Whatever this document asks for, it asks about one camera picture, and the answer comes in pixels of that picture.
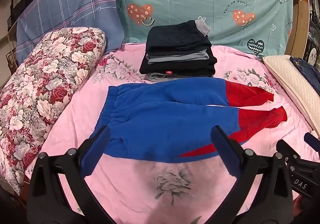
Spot red floral quilt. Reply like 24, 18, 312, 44
0, 27, 107, 196

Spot blue plaid pillow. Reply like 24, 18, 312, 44
15, 0, 126, 65

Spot dark blue jeans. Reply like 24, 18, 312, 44
289, 56, 320, 95

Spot dark display cabinet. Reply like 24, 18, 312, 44
304, 0, 320, 67

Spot grey crumpled garment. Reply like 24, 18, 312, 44
144, 72, 175, 83

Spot cream quilted pillow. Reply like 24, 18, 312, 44
262, 56, 320, 138

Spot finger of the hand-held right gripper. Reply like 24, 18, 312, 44
276, 139, 302, 166
304, 132, 320, 154

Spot pink floral bedsheet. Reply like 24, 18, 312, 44
25, 43, 320, 224

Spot wooden headboard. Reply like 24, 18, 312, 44
280, 0, 313, 58

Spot small framed picture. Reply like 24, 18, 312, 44
5, 48, 18, 67

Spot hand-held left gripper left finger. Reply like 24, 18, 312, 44
26, 125, 118, 224

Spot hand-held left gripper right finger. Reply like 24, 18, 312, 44
210, 125, 294, 224

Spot blue and red pants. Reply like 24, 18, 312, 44
89, 77, 288, 163

